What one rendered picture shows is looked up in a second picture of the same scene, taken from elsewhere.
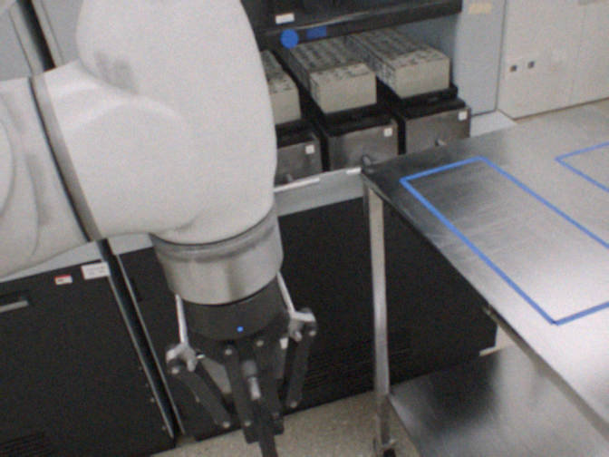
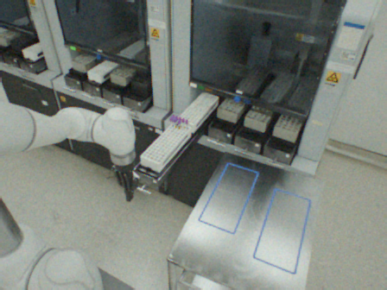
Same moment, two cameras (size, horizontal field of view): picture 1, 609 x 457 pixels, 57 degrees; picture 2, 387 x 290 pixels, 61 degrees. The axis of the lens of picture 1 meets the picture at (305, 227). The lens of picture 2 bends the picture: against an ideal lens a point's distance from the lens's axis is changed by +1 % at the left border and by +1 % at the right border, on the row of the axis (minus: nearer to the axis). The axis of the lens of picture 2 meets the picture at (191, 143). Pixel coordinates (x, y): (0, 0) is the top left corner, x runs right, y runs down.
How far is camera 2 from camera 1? 0.92 m
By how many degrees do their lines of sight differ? 31
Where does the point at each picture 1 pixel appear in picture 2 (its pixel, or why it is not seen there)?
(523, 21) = not seen: outside the picture
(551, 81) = not seen: outside the picture
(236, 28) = (120, 127)
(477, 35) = (314, 131)
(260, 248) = (122, 159)
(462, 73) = (304, 141)
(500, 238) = (222, 195)
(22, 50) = (165, 65)
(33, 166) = (88, 130)
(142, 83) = (104, 129)
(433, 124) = (275, 152)
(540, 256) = (222, 206)
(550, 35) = not seen: outside the picture
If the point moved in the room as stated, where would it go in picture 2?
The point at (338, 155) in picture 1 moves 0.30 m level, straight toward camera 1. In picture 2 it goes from (237, 142) to (197, 172)
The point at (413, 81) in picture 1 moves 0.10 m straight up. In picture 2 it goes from (281, 133) to (285, 116)
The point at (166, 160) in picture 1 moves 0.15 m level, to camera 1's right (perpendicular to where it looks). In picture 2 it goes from (104, 139) to (135, 160)
